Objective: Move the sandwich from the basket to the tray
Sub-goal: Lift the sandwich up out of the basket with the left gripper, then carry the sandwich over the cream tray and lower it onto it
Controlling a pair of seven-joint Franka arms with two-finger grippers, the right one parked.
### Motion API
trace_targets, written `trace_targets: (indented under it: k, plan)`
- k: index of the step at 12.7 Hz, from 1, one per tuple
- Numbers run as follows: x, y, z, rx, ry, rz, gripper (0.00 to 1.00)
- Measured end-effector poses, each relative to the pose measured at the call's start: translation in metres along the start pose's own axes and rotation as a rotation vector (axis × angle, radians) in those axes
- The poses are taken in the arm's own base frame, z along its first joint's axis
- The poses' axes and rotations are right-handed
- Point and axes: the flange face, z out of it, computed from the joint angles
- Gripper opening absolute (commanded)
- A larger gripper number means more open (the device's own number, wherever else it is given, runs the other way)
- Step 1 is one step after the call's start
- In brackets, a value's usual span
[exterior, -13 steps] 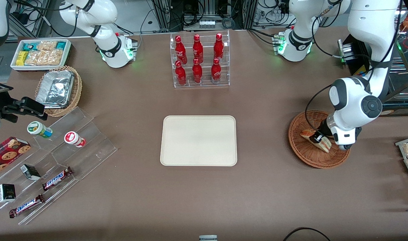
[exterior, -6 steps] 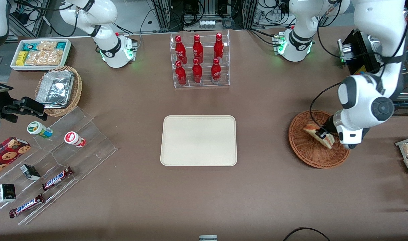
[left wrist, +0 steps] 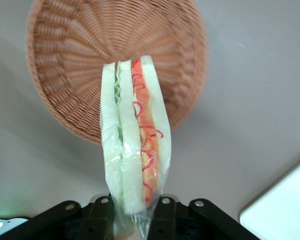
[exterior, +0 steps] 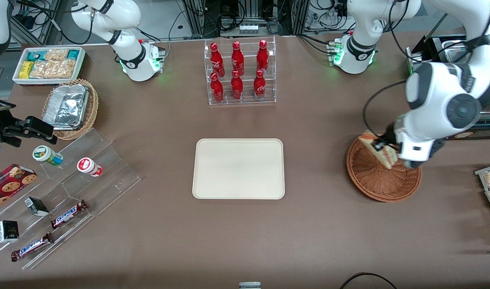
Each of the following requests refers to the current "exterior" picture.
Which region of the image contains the beige rectangular tray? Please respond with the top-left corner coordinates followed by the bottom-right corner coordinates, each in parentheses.
top-left (192, 138), bottom-right (285, 200)

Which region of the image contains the red cola bottle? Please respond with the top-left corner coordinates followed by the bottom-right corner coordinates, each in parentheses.
top-left (231, 41), bottom-right (245, 75)
top-left (253, 69), bottom-right (266, 101)
top-left (231, 70), bottom-right (244, 101)
top-left (256, 39), bottom-right (270, 73)
top-left (210, 43), bottom-right (225, 76)
top-left (210, 72), bottom-right (225, 103)

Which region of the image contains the round brown wicker basket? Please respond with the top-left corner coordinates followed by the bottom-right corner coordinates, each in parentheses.
top-left (346, 134), bottom-right (422, 202)

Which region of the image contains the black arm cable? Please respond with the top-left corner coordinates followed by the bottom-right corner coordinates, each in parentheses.
top-left (362, 79), bottom-right (408, 139)

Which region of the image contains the red tartan cookie box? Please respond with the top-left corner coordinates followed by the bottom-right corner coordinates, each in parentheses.
top-left (0, 163), bottom-right (38, 214)

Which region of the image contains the black heating machine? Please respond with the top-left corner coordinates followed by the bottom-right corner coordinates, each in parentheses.
top-left (405, 34), bottom-right (490, 141)

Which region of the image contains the clear acrylic stepped display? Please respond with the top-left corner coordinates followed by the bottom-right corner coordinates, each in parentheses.
top-left (0, 128), bottom-right (142, 271)

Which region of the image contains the Snickers chocolate bar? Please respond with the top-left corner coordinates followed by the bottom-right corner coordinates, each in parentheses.
top-left (50, 199), bottom-right (88, 230)
top-left (10, 232), bottom-right (55, 262)

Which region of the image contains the green lid yogurt cup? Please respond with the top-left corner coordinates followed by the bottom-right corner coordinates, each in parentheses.
top-left (32, 145), bottom-right (64, 167)

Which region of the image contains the red lid yogurt cup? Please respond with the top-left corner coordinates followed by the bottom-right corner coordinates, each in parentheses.
top-left (77, 157), bottom-right (104, 177)

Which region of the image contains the clear bag of crackers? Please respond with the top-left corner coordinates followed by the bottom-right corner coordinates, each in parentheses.
top-left (44, 49), bottom-right (69, 63)
top-left (29, 59), bottom-right (76, 79)

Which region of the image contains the small black box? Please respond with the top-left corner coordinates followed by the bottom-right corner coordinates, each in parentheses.
top-left (0, 220), bottom-right (20, 244)
top-left (24, 197), bottom-right (49, 218)

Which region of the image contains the black cable loop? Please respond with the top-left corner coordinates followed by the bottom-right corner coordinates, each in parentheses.
top-left (340, 272), bottom-right (397, 289)

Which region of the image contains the white rectangular snack bin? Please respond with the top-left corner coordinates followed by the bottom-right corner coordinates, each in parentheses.
top-left (12, 47), bottom-right (86, 86)

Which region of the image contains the stack of foil trays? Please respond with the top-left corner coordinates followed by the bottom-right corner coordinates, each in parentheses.
top-left (43, 84), bottom-right (90, 130)

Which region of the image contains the grey metal snack tray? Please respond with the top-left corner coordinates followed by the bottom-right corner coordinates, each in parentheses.
top-left (474, 163), bottom-right (490, 232)

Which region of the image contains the clear acrylic bottle rack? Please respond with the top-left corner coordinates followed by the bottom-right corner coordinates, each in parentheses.
top-left (204, 36), bottom-right (277, 106)

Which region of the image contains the triangular sandwich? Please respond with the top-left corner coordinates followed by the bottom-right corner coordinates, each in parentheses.
top-left (358, 130), bottom-right (399, 170)

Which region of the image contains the yellow snack pack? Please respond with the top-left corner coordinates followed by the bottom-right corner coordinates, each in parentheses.
top-left (19, 61), bottom-right (35, 79)

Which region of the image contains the wicker basket with foil trays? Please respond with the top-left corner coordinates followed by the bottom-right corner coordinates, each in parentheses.
top-left (41, 79), bottom-right (99, 140)

